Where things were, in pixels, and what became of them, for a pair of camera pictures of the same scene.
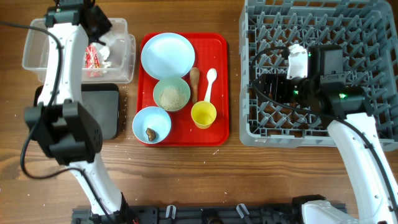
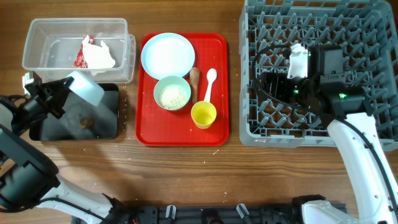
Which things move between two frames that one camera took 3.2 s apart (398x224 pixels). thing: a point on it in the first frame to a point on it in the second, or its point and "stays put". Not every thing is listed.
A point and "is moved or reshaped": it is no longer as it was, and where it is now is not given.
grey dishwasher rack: (367, 30) stays put
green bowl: (171, 94) stays put
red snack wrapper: (92, 62) is moved or reshaped
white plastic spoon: (211, 74) stays put
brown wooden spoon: (194, 74) stays put
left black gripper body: (102, 22) to (40, 102)
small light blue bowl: (154, 118) to (86, 87)
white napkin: (104, 52) is moved or reshaped
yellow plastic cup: (203, 113) stays put
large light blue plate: (167, 55) stays put
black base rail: (255, 214) stays put
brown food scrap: (151, 134) is moved or reshaped
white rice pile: (171, 98) stays put
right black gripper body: (285, 91) stays put
